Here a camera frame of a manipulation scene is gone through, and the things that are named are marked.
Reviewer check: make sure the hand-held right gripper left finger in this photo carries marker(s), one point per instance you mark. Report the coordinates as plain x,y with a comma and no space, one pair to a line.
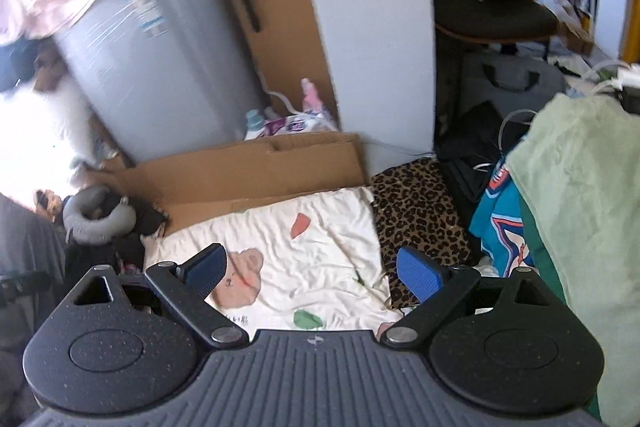
207,269

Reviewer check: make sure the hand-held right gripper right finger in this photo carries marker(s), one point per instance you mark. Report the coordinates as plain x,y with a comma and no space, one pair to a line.
420,274

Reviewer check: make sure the leopard print skirt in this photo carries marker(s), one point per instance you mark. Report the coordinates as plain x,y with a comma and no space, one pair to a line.
420,212

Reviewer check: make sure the black clothes pile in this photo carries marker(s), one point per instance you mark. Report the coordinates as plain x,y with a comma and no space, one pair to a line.
145,217

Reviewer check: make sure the dark grey pillow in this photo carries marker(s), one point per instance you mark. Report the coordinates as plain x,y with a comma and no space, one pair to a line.
25,237

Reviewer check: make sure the person's leg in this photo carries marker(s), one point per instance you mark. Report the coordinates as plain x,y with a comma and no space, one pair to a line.
15,357

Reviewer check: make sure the brown teddy bear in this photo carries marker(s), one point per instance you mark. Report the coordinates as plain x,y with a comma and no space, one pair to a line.
47,199

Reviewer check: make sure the grey neck pillow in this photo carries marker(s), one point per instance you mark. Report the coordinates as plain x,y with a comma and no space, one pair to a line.
95,227

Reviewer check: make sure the teal printed garment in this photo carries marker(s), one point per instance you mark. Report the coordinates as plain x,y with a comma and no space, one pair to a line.
495,212

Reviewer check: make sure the flat cardboard sheet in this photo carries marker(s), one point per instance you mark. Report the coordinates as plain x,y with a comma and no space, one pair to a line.
250,177

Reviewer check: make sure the cream bear print blanket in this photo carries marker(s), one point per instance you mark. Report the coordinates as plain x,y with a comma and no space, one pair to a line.
310,257

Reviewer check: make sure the detergent bottle with blue cap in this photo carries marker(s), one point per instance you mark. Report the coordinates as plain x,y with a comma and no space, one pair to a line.
254,124

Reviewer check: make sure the black cloth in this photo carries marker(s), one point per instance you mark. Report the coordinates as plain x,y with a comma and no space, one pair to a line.
475,127

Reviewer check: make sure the purple and white bag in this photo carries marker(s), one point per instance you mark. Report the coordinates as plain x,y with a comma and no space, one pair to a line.
295,124

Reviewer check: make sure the white fluffy pillow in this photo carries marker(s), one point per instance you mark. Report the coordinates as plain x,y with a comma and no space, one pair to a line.
60,117

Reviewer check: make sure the light green towel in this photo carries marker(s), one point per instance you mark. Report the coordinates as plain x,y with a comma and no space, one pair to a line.
590,207

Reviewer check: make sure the pink bottle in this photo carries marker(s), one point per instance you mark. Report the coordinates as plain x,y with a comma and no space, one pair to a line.
312,99

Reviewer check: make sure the grey washing machine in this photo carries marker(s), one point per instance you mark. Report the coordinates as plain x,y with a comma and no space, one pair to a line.
165,57

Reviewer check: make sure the brown knitted cloth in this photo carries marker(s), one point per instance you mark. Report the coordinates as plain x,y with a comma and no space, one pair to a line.
50,69

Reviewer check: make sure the tall cardboard board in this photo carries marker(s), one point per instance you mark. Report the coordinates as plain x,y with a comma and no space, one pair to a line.
285,47

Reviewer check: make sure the black chair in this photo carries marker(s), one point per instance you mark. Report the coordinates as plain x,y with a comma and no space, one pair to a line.
495,19

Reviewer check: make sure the white power adapter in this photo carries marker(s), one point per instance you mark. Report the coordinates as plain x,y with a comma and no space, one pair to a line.
627,79

